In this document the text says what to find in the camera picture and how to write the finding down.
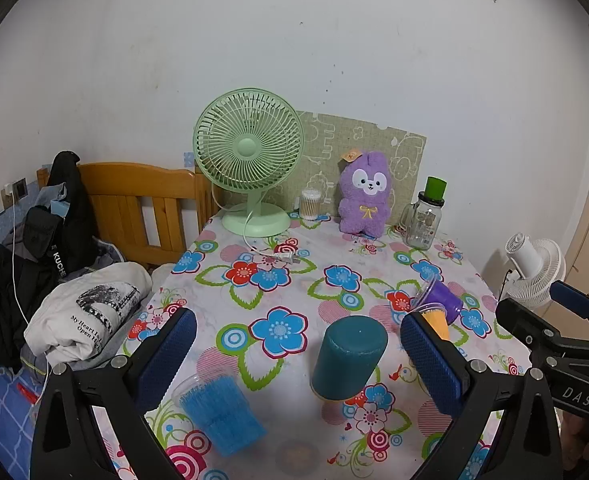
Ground black jacket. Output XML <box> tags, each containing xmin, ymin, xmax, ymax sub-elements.
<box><xmin>22</xmin><ymin>150</ymin><xmax>100</xmax><ymax>281</ymax></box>

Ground orange plastic cup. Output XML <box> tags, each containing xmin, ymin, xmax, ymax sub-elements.
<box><xmin>407</xmin><ymin>305</ymin><xmax>450</xmax><ymax>342</ymax></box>

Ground green desk fan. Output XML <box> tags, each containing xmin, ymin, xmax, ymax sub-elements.
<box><xmin>192</xmin><ymin>88</ymin><xmax>305</xmax><ymax>237</ymax></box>

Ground wooden bed headboard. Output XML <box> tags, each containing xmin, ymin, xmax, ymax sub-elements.
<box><xmin>37</xmin><ymin>162</ymin><xmax>215</xmax><ymax>271</ymax></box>

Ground white charging cable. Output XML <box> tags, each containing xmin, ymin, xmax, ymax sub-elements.
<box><xmin>7</xmin><ymin>190</ymin><xmax>52</xmax><ymax>396</ymax></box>

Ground purple plush toy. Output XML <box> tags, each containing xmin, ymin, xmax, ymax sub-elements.
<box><xmin>337</xmin><ymin>146</ymin><xmax>391</xmax><ymax>236</ymax></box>

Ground blue ribbed plastic cup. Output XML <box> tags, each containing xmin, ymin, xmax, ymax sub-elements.
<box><xmin>172</xmin><ymin>369</ymin><xmax>268</xmax><ymax>457</ymax></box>

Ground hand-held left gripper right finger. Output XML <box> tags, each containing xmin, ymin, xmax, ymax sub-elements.
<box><xmin>399</xmin><ymin>311</ymin><xmax>564</xmax><ymax>480</ymax></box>

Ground clear cotton swab container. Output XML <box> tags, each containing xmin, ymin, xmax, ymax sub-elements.
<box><xmin>300</xmin><ymin>188</ymin><xmax>322</xmax><ymax>221</ymax></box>

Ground white standing fan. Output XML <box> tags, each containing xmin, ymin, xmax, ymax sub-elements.
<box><xmin>497</xmin><ymin>232</ymin><xmax>568</xmax><ymax>311</ymax></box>

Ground floral tablecloth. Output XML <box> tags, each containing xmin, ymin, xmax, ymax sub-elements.
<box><xmin>102</xmin><ymin>212</ymin><xmax>565</xmax><ymax>480</ymax></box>

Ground green patterned board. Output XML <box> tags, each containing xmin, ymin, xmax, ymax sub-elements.
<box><xmin>274</xmin><ymin>110</ymin><xmax>428</xmax><ymax>226</ymax></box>

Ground glass jar with green lid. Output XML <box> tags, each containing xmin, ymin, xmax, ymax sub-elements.
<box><xmin>399</xmin><ymin>176</ymin><xmax>448</xmax><ymax>251</ymax></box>

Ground teal cup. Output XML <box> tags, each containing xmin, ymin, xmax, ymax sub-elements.
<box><xmin>311</xmin><ymin>316</ymin><xmax>389</xmax><ymax>402</ymax></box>

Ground white printed shirt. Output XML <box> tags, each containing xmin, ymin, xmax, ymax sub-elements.
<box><xmin>23</xmin><ymin>262</ymin><xmax>154</xmax><ymax>366</ymax></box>

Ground white fan power cable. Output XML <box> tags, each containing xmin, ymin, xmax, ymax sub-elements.
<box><xmin>243</xmin><ymin>207</ymin><xmax>303</xmax><ymax>267</ymax></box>

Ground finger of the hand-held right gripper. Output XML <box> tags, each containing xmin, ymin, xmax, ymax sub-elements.
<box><xmin>549</xmin><ymin>281</ymin><xmax>589</xmax><ymax>332</ymax></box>
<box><xmin>495</xmin><ymin>298</ymin><xmax>589</xmax><ymax>361</ymax></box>

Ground purple plastic cup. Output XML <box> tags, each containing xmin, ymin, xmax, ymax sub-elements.
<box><xmin>411</xmin><ymin>279</ymin><xmax>463</xmax><ymax>326</ymax></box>

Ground wall socket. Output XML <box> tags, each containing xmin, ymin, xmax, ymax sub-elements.
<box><xmin>2</xmin><ymin>177</ymin><xmax>28</xmax><ymax>208</ymax></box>

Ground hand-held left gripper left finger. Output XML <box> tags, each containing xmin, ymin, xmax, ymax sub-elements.
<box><xmin>29</xmin><ymin>306</ymin><xmax>198</xmax><ymax>480</ymax></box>

